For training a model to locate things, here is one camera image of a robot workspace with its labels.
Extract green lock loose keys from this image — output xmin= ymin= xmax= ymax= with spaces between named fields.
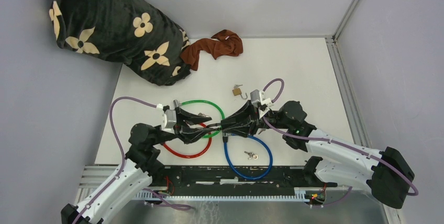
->
xmin=198 ymin=113 xmax=210 ymax=118

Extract aluminium frame rail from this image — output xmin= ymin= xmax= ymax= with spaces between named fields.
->
xmin=325 ymin=0 xmax=394 ymax=191

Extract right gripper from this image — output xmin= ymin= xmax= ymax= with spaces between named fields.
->
xmin=221 ymin=99 xmax=291 ymax=138

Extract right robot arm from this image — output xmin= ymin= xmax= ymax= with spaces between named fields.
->
xmin=221 ymin=100 xmax=419 ymax=209

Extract blue cable lock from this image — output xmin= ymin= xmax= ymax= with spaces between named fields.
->
xmin=224 ymin=133 xmax=274 ymax=181

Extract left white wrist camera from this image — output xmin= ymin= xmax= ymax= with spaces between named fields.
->
xmin=156 ymin=104 xmax=177 ymax=133

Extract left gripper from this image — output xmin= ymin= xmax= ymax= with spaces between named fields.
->
xmin=150 ymin=106 xmax=214 ymax=145

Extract small brass padlock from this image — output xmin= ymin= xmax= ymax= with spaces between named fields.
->
xmin=232 ymin=84 xmax=248 ymax=100

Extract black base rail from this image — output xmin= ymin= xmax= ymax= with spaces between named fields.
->
xmin=150 ymin=165 xmax=338 ymax=194

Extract white cable duct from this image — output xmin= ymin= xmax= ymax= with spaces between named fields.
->
xmin=133 ymin=187 xmax=309 ymax=203

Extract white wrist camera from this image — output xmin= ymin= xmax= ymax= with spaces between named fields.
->
xmin=156 ymin=104 xmax=177 ymax=133
xmin=250 ymin=89 xmax=272 ymax=109

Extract green cable lock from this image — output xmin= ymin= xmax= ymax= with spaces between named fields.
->
xmin=174 ymin=99 xmax=225 ymax=139

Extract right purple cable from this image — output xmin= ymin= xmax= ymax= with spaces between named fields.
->
xmin=262 ymin=78 xmax=419 ymax=197

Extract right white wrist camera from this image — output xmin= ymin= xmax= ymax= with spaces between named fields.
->
xmin=250 ymin=89 xmax=272 ymax=109

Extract black padlock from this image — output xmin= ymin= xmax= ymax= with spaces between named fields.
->
xmin=200 ymin=120 xmax=240 ymax=133

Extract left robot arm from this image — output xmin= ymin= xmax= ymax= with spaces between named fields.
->
xmin=61 ymin=106 xmax=213 ymax=223

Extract blue lock loose key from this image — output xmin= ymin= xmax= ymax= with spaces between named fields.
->
xmin=244 ymin=151 xmax=258 ymax=160

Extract brown towel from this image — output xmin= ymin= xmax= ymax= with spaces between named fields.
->
xmin=180 ymin=29 xmax=243 ymax=71

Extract red cable lock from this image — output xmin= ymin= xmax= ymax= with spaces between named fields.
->
xmin=162 ymin=121 xmax=212 ymax=159

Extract black floral plush blanket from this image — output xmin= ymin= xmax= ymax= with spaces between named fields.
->
xmin=49 ymin=0 xmax=191 ymax=86

